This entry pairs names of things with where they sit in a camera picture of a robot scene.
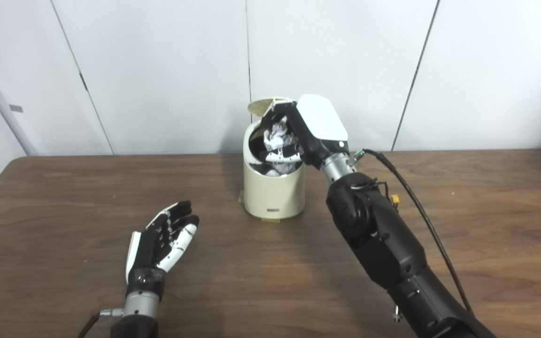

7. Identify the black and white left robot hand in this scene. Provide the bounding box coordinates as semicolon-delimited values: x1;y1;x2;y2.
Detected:
125;200;200;301

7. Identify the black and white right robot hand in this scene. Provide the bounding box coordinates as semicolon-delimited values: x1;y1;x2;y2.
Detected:
259;94;350;170

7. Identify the white paper ball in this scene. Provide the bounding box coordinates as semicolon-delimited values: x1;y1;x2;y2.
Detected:
263;117;299;152

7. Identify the cream round bin lid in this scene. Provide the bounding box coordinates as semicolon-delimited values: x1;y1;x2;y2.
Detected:
247;97;299;116

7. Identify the cream-colored trash bin body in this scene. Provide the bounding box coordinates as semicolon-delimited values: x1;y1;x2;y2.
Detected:
242;117;307;220

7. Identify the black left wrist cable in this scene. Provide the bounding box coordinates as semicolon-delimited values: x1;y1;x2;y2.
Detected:
78;307;125;338

